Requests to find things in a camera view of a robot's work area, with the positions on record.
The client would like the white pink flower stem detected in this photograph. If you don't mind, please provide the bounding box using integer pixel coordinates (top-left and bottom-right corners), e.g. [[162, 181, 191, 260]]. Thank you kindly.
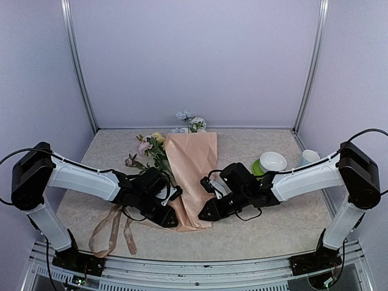
[[189, 117, 207, 133]]

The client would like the yellow rose bunch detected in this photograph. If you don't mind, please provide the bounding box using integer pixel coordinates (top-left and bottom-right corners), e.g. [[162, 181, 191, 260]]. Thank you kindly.
[[152, 132, 166, 145]]

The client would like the dried mauve flower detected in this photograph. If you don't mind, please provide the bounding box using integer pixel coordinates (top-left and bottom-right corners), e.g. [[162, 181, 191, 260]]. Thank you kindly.
[[124, 154, 151, 175]]

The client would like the tan ribbon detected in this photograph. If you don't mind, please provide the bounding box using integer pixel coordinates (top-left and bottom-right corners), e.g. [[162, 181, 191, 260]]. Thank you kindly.
[[89, 206, 137, 258]]

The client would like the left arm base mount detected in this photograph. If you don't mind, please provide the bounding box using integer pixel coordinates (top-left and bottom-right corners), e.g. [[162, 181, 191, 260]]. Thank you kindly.
[[52, 229, 105, 277]]

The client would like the right aluminium frame post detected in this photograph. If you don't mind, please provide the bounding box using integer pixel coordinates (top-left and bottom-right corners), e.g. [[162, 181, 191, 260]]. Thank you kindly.
[[293, 0, 329, 135]]

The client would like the front aluminium rail base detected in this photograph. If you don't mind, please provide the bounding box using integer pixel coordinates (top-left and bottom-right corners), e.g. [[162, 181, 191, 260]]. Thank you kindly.
[[18, 241, 377, 290]]

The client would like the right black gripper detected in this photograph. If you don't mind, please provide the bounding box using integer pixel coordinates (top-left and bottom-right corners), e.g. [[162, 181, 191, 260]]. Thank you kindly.
[[198, 188, 251, 221]]

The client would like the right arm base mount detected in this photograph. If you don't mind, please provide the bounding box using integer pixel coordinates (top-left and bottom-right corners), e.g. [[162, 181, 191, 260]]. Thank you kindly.
[[289, 229, 342, 276]]

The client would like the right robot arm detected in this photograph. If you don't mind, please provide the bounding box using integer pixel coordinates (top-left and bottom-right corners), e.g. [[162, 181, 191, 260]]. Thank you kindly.
[[198, 141, 382, 269]]

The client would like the light blue cup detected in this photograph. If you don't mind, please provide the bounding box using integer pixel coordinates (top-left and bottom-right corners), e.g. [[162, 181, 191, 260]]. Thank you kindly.
[[300, 149, 320, 166]]

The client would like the left aluminium frame post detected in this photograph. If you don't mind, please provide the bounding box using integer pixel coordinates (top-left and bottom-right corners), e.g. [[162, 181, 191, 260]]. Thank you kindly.
[[61, 0, 99, 135]]

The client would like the aluminium frame post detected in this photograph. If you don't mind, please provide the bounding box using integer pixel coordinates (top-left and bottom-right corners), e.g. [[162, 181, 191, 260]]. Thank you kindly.
[[293, 0, 329, 135], [61, 0, 99, 135]]

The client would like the white ceramic bowl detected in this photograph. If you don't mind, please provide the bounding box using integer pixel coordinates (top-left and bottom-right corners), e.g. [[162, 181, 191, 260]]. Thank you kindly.
[[259, 152, 287, 173]]

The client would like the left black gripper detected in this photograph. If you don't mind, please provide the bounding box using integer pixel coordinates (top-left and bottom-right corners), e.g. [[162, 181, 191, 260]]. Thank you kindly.
[[135, 192, 178, 228]]

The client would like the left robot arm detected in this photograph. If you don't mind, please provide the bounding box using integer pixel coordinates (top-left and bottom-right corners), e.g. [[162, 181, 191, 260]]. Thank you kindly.
[[11, 142, 182, 270]]

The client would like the pink rose stem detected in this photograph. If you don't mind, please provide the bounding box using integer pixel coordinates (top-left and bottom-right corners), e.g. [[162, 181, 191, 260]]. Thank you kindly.
[[136, 135, 176, 184]]

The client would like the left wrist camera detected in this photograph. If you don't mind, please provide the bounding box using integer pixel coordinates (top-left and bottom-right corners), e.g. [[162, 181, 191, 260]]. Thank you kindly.
[[156, 186, 182, 206]]

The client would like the pink wrapping paper sheet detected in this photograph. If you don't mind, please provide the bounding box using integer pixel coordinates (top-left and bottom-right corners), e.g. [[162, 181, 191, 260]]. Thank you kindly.
[[164, 132, 218, 232]]

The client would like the green plate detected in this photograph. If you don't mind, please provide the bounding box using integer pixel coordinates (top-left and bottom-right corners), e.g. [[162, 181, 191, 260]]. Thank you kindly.
[[252, 159, 264, 178]]

